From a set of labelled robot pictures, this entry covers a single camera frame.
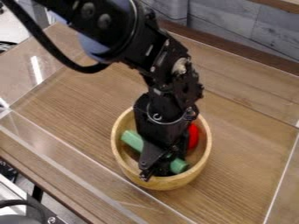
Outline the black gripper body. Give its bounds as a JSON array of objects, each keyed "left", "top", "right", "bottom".
[{"left": 132, "top": 93, "right": 198, "bottom": 173}]

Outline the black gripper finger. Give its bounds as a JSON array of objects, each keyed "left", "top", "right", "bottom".
[
  {"left": 155, "top": 146, "right": 183, "bottom": 176},
  {"left": 137, "top": 141, "right": 167, "bottom": 182}
]

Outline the green rectangular block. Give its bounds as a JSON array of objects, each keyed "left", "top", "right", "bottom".
[{"left": 120, "top": 129, "right": 190, "bottom": 174}]

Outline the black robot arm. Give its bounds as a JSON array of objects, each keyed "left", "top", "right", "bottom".
[{"left": 3, "top": 0, "right": 203, "bottom": 181}]

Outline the brown wooden bowl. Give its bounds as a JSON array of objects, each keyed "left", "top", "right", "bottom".
[{"left": 111, "top": 108, "right": 212, "bottom": 191}]

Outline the red plush ball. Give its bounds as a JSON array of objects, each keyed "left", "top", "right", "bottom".
[{"left": 188, "top": 123, "right": 200, "bottom": 151}]

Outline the black cable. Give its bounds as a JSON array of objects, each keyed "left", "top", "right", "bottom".
[{"left": 0, "top": 199, "right": 40, "bottom": 224}]

